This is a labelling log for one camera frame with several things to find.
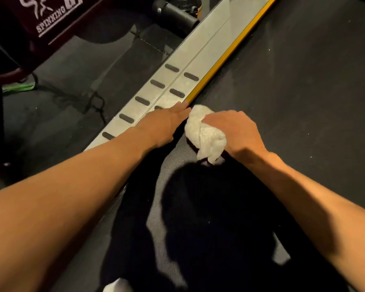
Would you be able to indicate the black treadmill belt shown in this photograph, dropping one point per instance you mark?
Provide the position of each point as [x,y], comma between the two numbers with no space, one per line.
[298,88]

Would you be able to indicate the maroon exercise bike frame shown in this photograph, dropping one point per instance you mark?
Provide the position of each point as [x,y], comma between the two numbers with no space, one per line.
[42,24]

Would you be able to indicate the person's left fingers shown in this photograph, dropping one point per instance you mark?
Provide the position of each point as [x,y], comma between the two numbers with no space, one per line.
[181,110]

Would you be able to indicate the white cloth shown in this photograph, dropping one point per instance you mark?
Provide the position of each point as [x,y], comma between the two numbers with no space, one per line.
[203,136]

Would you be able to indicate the black bike stabiliser bar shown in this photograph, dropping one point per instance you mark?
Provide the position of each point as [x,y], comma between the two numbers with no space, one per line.
[175,15]

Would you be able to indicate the person's left forearm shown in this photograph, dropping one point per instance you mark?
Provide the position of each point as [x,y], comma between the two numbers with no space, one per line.
[64,203]

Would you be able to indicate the silver treadmill side rail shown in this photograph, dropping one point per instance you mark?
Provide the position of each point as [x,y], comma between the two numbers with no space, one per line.
[200,45]

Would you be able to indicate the person's right fingers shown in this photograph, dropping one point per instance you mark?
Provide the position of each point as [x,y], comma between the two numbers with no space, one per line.
[213,119]

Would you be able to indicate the white shoe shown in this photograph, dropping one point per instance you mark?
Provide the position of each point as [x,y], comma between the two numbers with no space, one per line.
[118,285]

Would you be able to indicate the person's right hand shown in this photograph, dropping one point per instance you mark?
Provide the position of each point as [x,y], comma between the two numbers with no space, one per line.
[237,132]

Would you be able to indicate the person's right forearm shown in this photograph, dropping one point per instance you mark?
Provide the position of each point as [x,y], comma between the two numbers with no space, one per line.
[316,209]

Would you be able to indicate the person's left hand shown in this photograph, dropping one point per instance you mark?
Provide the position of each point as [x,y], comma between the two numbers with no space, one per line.
[159,127]

